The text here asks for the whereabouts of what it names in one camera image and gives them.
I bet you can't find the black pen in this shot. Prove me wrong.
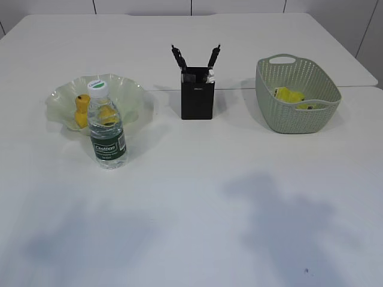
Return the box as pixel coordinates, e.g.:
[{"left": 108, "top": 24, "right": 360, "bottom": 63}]
[
  {"left": 171, "top": 44, "right": 187, "bottom": 71},
  {"left": 204, "top": 44, "right": 221, "bottom": 82}
]

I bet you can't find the yellow pear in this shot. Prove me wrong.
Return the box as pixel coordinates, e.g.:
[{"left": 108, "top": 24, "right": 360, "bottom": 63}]
[{"left": 75, "top": 94, "right": 90, "bottom": 129}]

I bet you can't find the yellow utility knife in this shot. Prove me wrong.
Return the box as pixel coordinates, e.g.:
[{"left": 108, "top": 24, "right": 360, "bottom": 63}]
[{"left": 206, "top": 77, "right": 215, "bottom": 84}]

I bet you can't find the black square pen holder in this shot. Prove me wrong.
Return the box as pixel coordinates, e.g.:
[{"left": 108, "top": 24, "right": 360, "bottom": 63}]
[{"left": 181, "top": 67, "right": 215, "bottom": 120}]

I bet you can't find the green plastic woven basket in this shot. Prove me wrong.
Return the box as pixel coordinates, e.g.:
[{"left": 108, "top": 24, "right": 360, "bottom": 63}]
[{"left": 256, "top": 54, "right": 342, "bottom": 134}]

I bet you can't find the green ruffled glass plate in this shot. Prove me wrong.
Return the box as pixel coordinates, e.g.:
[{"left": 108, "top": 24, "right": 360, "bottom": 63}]
[{"left": 45, "top": 74, "right": 145, "bottom": 136}]

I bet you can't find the yellow waste paper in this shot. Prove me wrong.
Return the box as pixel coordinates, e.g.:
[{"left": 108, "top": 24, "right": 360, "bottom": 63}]
[{"left": 273, "top": 87, "right": 317, "bottom": 110}]

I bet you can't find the clear plastic water bottle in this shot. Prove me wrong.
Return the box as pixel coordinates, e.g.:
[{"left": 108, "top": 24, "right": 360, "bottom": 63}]
[{"left": 87, "top": 80, "right": 127, "bottom": 169}]

